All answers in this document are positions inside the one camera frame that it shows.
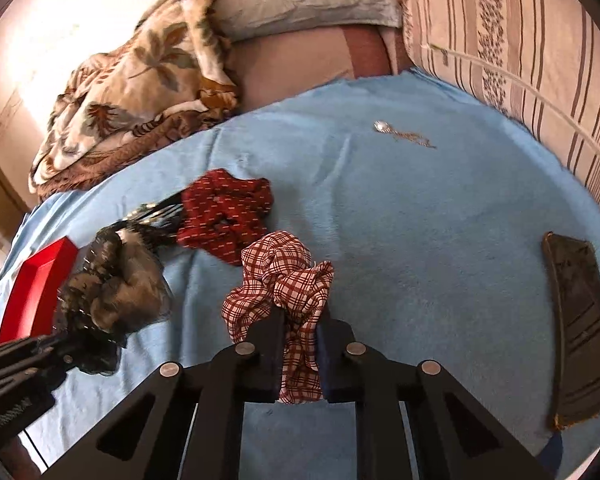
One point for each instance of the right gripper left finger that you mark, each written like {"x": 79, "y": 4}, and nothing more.
{"x": 183, "y": 422}

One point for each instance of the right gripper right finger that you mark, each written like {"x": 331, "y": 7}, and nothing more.
{"x": 414, "y": 421}

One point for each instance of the grey brown sheer scrunchie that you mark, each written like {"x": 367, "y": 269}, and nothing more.
{"x": 117, "y": 290}

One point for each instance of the red white plaid scrunchie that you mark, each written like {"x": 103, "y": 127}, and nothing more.
{"x": 278, "y": 272}

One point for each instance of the dark red dotted scrunchie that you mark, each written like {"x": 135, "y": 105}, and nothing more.
{"x": 222, "y": 214}

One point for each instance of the red tray box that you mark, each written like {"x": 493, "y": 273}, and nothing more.
{"x": 33, "y": 301}

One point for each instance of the dark phone case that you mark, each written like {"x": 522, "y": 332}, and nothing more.
{"x": 574, "y": 276}

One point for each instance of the floral leaf blanket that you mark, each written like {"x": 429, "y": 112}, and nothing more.
{"x": 120, "y": 106}

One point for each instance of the striped floral cushion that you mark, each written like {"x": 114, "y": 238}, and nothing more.
{"x": 536, "y": 61}

